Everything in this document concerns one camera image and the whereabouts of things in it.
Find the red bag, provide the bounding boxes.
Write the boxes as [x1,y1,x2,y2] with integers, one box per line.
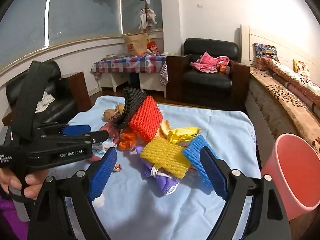
[147,41,160,55]

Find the light blue cloth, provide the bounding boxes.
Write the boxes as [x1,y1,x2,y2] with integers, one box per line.
[50,95,262,240]

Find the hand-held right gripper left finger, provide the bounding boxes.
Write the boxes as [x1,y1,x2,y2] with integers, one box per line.
[27,147,118,240]

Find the black foam net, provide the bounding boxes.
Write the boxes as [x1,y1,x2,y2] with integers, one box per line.
[116,87,147,129]

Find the black armchair with white cloth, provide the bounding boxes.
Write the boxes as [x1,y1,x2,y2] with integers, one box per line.
[2,60,92,127]

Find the dotted quilt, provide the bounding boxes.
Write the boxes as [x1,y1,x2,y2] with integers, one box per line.
[269,60,320,120]

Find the striped hanging towel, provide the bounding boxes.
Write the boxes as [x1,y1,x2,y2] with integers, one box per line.
[160,62,169,88]

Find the orange plastic wrapper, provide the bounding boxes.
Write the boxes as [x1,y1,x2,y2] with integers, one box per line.
[117,127,145,150]

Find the hanging white rags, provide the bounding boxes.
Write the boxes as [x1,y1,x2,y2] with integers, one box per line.
[138,7,158,33]

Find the checked tablecloth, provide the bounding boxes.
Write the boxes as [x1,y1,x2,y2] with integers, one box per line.
[90,54,167,80]

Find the white cloth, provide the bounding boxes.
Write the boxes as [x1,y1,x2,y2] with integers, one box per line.
[35,91,55,113]

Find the blue foam net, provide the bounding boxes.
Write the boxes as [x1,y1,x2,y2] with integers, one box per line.
[181,134,213,188]

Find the person's left hand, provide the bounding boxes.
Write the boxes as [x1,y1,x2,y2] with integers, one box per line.
[0,167,49,201]

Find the brown paper bag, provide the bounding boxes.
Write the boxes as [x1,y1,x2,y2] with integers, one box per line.
[124,33,150,56]

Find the pink plastic bucket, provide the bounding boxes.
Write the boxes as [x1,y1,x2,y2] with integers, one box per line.
[260,133,320,222]

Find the yellow foam net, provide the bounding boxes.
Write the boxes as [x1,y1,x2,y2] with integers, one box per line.
[140,136,192,179]

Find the colourful cartoon pillow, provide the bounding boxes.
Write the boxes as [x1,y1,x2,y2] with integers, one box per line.
[254,42,279,71]

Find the printed wrapper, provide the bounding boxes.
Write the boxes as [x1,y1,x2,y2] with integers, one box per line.
[91,125,118,162]

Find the red foam net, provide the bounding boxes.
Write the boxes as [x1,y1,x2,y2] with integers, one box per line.
[129,95,164,142]

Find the white side table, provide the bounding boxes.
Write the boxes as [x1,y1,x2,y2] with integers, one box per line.
[99,71,167,98]

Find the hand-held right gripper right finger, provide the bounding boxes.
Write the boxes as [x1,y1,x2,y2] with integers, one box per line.
[200,146,293,240]

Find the bed with brown floral blanket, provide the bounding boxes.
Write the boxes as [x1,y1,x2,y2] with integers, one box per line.
[244,66,320,160]

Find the pink garment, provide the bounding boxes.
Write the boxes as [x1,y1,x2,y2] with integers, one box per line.
[190,52,230,73]

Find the yellow plastic wrapper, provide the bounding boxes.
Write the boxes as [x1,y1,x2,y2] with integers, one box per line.
[166,126,202,144]

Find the orange peel piece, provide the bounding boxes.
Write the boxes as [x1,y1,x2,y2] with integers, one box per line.
[160,120,173,138]

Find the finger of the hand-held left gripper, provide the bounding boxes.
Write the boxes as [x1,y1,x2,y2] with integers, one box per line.
[59,130,110,147]
[60,124,92,137]

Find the yellow floral pillow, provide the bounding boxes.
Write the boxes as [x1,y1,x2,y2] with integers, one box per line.
[293,59,312,79]

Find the black leather armchair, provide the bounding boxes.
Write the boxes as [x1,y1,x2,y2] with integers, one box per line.
[167,38,250,104]

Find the curved window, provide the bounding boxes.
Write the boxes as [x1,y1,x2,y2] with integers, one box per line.
[0,0,163,73]

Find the cream headboard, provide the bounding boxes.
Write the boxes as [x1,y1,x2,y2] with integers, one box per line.
[240,24,320,68]

